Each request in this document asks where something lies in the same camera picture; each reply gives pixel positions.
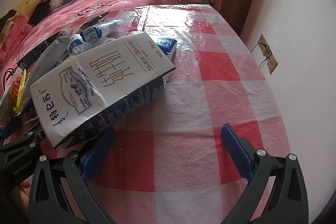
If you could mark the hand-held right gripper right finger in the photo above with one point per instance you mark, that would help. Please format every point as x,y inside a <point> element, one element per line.
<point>236,153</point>

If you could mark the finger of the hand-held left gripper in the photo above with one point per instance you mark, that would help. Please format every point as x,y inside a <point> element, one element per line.
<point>14,125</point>
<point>31,137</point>

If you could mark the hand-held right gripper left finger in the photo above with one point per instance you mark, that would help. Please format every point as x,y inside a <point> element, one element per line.
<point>95,158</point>

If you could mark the yellow snack bag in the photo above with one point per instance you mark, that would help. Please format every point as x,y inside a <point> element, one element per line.
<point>15,92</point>

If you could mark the white milk carton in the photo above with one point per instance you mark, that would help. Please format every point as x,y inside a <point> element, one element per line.
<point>92,87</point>

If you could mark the white printed paper sheet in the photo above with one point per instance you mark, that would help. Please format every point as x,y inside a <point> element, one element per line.
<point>50,53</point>

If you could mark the small blue label plastic bottle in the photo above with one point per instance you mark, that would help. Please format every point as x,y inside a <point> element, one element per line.
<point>111,25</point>
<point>76,47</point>
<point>90,33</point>

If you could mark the blue orange tissue packet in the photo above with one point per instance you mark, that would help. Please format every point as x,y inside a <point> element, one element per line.
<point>166,46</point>

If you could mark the person's left hand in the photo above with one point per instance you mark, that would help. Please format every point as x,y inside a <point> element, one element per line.
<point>23,192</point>

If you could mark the red white checked tablecloth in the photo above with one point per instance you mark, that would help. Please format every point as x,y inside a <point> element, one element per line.
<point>183,108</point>

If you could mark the pink folded blanket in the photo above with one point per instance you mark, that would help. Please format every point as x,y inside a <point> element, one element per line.
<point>15,32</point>

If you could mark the floral pillow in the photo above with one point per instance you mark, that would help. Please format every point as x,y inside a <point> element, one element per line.
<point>5,27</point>

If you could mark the dark garment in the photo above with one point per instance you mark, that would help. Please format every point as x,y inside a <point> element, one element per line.
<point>39,12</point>

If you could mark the dark foil wrapper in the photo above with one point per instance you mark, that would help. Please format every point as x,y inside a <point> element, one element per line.
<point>101,18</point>

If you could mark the bed with pink bedspread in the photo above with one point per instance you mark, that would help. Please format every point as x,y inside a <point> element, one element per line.
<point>105,3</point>

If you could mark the brass wall socket plate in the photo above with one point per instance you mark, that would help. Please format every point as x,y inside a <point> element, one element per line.
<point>269,56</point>

